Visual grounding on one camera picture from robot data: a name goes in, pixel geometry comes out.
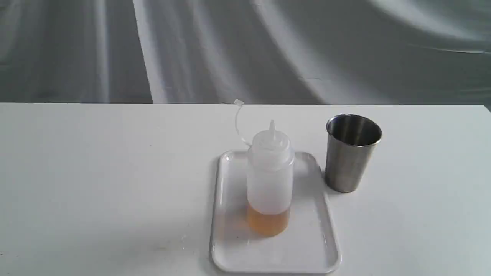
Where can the translucent plastic squeeze bottle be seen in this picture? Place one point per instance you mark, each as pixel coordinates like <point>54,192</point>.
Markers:
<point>270,160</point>

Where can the stainless steel cup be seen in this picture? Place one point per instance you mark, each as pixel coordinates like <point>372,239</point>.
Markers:
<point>351,141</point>

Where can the white plastic tray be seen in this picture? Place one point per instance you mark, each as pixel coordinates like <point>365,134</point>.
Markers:
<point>308,246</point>

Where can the grey fabric backdrop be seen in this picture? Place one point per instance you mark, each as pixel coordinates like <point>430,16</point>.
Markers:
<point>258,51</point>

